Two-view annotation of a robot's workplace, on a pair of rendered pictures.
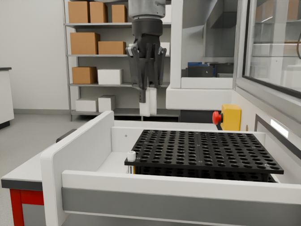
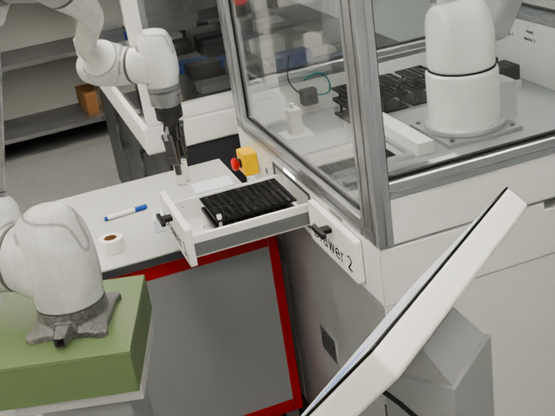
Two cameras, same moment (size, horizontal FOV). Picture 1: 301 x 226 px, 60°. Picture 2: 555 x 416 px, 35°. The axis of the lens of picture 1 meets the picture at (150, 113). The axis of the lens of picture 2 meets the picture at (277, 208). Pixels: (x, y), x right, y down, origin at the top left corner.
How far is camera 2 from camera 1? 1.89 m
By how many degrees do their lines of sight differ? 26
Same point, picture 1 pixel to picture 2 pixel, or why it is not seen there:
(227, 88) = (220, 108)
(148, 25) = (175, 113)
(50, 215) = (192, 259)
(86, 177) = (205, 234)
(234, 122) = (253, 165)
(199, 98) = (189, 130)
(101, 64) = not seen: outside the picture
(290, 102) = (291, 162)
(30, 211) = not seen: hidden behind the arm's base
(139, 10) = (166, 104)
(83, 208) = (206, 251)
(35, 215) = not seen: hidden behind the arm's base
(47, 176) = (189, 239)
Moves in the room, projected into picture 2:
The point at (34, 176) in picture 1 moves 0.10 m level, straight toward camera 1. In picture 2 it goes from (107, 266) to (133, 273)
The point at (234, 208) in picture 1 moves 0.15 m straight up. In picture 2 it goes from (279, 224) to (271, 171)
